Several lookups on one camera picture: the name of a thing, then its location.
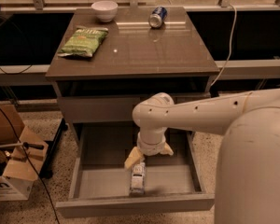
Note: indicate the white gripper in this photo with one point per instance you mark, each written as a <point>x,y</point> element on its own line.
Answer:
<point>151,148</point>

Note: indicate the clear plastic water bottle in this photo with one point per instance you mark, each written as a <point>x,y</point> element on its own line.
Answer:
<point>137,185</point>

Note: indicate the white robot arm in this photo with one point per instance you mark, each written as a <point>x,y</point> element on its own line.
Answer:
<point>248,164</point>

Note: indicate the open grey middle drawer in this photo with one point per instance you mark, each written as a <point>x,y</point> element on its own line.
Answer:
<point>101,186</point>

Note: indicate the closed grey top drawer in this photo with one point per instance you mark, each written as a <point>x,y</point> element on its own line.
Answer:
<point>98,109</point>

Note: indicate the grey drawer cabinet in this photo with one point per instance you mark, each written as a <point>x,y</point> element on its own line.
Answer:
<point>135,59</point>

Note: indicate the black stand leg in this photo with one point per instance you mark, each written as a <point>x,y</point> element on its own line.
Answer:
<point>46,171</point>

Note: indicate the green chip bag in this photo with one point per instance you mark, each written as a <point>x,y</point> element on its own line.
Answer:
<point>84,42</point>

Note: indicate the blue soda can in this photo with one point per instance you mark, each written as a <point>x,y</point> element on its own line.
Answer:
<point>157,17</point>

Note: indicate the brown cardboard box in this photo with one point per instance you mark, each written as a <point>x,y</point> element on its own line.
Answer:
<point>19,166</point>

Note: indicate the white ceramic bowl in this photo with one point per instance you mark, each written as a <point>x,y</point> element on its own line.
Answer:
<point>105,11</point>

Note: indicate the black handled tool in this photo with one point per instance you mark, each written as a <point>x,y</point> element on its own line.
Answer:
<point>23,144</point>

